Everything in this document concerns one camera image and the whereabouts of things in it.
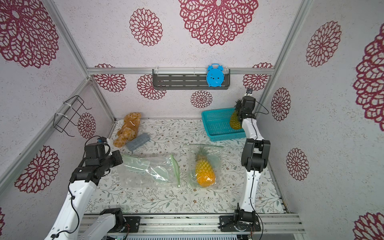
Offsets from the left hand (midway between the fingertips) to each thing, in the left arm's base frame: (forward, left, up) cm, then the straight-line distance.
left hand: (120, 155), depth 78 cm
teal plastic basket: (+39, -57, -20) cm, 72 cm away
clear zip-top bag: (+8, -51, -16) cm, 54 cm away
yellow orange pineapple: (-7, -45, -8) cm, 46 cm away
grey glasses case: (+20, -1, -16) cm, 26 cm away
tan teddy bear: (+21, +2, -4) cm, 21 cm away
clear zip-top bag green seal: (-5, -19, -8) cm, 21 cm away
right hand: (+40, -72, +7) cm, 83 cm away
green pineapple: (+33, -68, -9) cm, 77 cm away
